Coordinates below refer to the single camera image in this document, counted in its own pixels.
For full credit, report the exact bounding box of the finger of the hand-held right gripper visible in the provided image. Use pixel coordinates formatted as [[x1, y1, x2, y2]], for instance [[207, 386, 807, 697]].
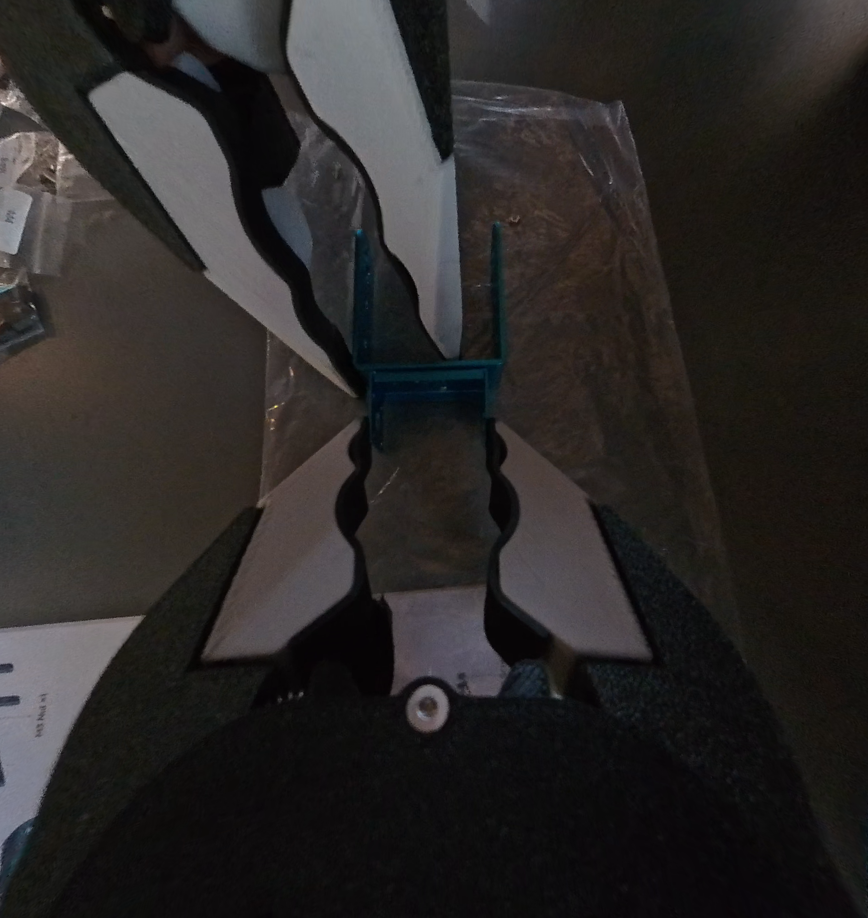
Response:
[[88, 68, 369, 399], [285, 0, 464, 361]]

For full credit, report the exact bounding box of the blue metal bracket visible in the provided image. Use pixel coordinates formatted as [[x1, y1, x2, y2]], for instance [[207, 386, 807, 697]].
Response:
[[351, 222, 508, 453]]

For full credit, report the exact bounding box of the white instruction manual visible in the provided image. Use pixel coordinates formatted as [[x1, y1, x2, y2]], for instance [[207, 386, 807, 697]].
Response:
[[0, 587, 510, 918]]

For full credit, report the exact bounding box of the grey desk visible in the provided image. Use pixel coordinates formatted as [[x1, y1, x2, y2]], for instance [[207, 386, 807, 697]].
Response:
[[0, 0, 868, 790]]

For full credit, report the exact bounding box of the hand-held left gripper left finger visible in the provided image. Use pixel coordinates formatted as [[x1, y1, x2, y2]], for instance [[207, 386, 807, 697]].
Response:
[[201, 419, 374, 661]]

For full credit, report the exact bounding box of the clear plastic bag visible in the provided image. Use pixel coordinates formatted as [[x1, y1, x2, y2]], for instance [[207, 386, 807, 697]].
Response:
[[258, 79, 729, 646]]

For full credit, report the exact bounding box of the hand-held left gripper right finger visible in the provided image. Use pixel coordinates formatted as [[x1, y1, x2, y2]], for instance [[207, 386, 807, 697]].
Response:
[[483, 419, 653, 700]]

